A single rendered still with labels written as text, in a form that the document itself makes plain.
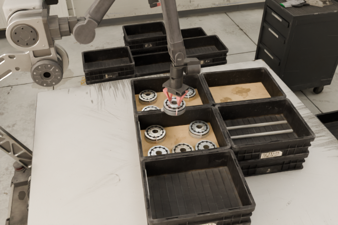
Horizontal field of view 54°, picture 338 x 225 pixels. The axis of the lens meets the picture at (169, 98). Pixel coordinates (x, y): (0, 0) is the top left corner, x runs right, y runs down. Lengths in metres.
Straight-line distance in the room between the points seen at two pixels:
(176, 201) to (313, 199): 0.65
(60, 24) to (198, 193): 0.85
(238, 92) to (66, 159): 1.02
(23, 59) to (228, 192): 1.12
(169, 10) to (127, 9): 3.33
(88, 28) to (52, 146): 0.84
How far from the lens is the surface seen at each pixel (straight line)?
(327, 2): 3.28
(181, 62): 1.36
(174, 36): 1.33
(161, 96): 1.89
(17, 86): 3.72
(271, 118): 1.83
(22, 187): 2.38
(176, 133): 1.67
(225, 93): 1.95
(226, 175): 1.51
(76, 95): 2.20
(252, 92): 1.99
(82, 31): 1.25
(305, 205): 1.67
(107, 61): 2.90
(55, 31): 1.26
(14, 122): 3.26
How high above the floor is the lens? 1.99
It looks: 38 degrees down
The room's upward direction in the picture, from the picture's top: straight up
